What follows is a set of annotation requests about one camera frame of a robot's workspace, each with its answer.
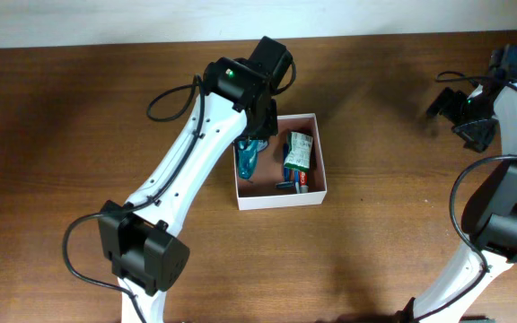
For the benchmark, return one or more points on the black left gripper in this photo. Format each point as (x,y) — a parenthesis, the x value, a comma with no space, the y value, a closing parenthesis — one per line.
(271,124)

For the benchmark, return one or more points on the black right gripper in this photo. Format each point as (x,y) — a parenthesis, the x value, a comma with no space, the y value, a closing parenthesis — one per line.
(451,111)

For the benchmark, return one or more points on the teal Listerine mouthwash bottle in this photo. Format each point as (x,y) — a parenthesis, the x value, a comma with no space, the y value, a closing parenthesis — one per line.
(247,156)

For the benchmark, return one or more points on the green white tissue packet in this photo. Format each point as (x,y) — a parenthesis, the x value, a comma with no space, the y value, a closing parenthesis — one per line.
(299,153)

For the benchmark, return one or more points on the blue white toothbrush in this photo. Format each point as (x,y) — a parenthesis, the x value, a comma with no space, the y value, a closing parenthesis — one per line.
(297,185)

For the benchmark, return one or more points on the blue disposable razor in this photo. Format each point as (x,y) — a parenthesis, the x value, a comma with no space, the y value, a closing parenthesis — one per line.
(287,182)

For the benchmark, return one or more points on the pink cardboard box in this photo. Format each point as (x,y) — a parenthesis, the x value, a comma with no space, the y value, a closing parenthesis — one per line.
(261,191)

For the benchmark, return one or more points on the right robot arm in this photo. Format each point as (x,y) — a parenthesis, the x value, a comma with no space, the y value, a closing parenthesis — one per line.
(483,198)

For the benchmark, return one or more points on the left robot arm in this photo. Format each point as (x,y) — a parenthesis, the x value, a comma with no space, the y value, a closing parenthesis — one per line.
(232,101)

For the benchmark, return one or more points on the red green toothpaste tube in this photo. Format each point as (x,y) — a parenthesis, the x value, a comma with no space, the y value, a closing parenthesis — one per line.
(303,182)

